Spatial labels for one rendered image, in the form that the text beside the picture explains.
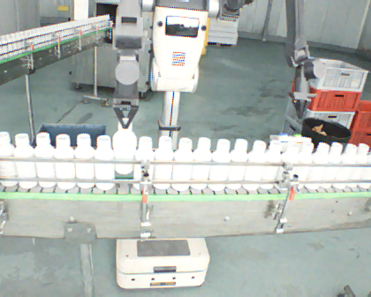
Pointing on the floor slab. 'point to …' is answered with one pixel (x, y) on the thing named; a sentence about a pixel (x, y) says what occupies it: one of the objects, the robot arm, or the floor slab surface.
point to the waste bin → (325, 133)
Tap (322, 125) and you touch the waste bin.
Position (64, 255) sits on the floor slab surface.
